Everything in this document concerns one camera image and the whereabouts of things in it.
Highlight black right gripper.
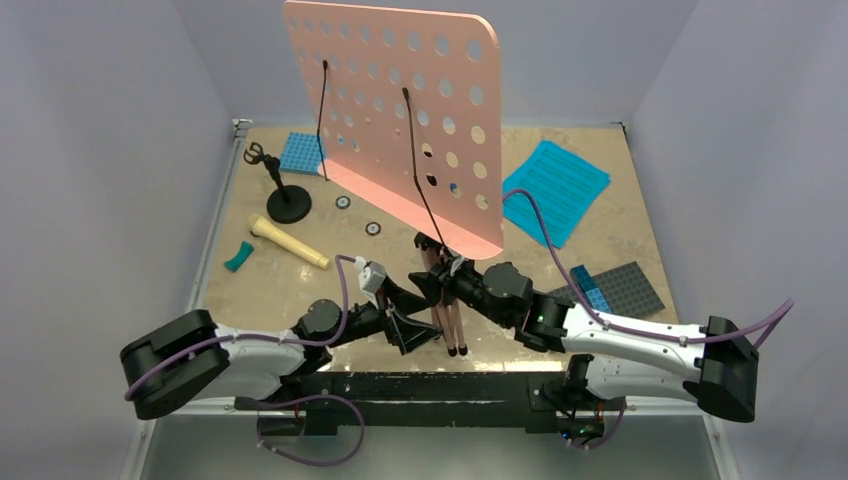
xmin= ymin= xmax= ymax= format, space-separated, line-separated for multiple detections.
xmin=408 ymin=252 xmax=513 ymax=329

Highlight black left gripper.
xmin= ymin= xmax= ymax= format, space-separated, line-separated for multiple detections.
xmin=324 ymin=273 xmax=441 ymax=353

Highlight blue sheet music page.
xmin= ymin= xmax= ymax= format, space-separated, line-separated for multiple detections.
xmin=503 ymin=140 xmax=611 ymax=249

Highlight beige toy microphone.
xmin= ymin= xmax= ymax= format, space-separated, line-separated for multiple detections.
xmin=247 ymin=214 xmax=330 ymax=269

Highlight pink music stand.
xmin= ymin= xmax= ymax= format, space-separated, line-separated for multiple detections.
xmin=282 ymin=1 xmax=504 ymax=260

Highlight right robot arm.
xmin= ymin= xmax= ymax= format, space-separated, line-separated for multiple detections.
xmin=408 ymin=261 xmax=759 ymax=423

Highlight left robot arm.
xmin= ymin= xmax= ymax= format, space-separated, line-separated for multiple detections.
xmin=119 ymin=285 xmax=442 ymax=420

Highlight round marker sticker right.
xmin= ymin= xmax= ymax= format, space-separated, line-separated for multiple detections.
xmin=365 ymin=221 xmax=382 ymax=236

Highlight blue bricks on grey plate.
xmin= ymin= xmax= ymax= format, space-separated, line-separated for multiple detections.
xmin=570 ymin=265 xmax=611 ymax=313

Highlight teal curved block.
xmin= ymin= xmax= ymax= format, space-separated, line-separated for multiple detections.
xmin=223 ymin=241 xmax=255 ymax=273

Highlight light blue brick baseplate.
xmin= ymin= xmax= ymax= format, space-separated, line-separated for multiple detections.
xmin=279 ymin=132 xmax=323 ymax=176

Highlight grey brick baseplate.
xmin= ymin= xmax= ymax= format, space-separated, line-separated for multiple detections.
xmin=569 ymin=261 xmax=665 ymax=319

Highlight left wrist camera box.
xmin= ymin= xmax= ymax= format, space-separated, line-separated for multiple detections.
xmin=354 ymin=256 xmax=386 ymax=309

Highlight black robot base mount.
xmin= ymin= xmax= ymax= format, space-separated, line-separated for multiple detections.
xmin=234 ymin=372 xmax=622 ymax=445

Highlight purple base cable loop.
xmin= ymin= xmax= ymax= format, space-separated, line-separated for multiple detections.
xmin=256 ymin=394 xmax=366 ymax=468

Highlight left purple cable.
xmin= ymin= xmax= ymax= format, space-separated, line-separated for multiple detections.
xmin=125 ymin=254 xmax=362 ymax=403

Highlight aluminium frame rail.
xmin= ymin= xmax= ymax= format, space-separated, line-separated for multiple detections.
xmin=119 ymin=119 xmax=254 ymax=480

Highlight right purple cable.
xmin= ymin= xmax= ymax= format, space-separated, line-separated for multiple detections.
xmin=502 ymin=188 xmax=796 ymax=350

